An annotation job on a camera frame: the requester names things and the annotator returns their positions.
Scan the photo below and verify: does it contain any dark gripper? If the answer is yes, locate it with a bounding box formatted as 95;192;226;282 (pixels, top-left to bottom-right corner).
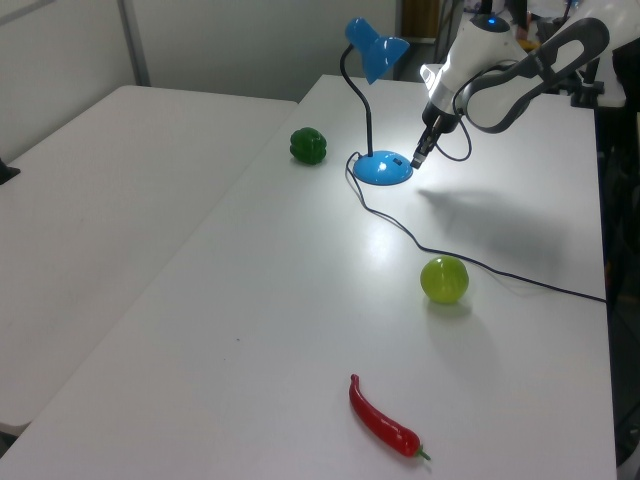
410;98;461;170

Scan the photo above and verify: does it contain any blue desk lamp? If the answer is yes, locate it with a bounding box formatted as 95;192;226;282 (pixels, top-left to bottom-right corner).
339;17;415;187

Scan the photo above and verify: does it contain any dark green bell pepper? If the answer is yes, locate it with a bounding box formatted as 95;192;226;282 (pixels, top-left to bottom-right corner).
289;127;329;166

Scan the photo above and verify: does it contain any yellow-green round fruit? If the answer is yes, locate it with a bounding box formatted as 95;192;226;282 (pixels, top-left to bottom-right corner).
419;255;471;306

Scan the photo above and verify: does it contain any black keyboard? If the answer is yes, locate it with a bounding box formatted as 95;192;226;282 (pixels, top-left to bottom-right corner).
535;19;569;49

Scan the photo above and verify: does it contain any black table clamp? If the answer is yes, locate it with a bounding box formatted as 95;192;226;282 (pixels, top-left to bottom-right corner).
570;80;606;109

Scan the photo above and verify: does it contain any black pole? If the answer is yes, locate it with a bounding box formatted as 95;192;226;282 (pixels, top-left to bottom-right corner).
582;55;604;86

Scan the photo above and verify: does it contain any red chili pepper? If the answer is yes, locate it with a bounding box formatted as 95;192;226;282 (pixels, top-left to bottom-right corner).
348;373;432;463

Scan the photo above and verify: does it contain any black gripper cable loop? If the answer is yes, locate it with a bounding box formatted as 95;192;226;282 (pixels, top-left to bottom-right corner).
433;113;474;163

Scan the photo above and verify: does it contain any black lamp power cable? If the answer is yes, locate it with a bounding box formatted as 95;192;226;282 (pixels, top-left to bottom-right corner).
344;151;608;304

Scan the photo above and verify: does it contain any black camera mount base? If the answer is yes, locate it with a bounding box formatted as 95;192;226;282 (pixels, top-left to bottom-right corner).
0;156;22;187

